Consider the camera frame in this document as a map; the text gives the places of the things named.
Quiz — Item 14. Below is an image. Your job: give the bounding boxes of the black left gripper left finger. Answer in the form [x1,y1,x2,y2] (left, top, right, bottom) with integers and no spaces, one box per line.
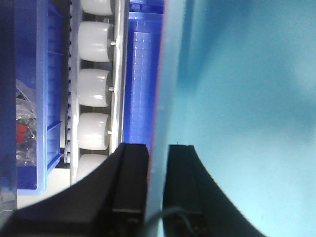
[0,143,149,237]

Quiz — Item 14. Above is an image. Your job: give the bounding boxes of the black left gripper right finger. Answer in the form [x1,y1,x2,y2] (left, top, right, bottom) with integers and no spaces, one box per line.
[163,145,263,237]

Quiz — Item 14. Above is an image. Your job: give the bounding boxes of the light blue plastic box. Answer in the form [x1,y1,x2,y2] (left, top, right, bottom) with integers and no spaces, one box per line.
[146,0,316,237]

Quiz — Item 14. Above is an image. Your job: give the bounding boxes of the pink plastic box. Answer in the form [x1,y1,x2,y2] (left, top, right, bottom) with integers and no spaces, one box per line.
[143,0,164,152]

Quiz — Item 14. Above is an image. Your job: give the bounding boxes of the clear plastic bag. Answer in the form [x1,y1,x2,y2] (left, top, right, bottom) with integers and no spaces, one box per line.
[15,79,37,167]

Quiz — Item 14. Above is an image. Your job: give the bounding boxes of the white roller conveyor track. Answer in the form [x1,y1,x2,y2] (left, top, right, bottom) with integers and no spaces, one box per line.
[65,0,128,184]

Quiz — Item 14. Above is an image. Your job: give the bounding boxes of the blue plastic crate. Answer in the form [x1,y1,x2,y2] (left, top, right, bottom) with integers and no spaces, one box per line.
[123,0,165,150]
[0,0,72,197]

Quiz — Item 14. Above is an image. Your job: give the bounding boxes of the lower blue plastic crate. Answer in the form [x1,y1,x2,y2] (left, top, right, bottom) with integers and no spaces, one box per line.
[123,0,165,150]

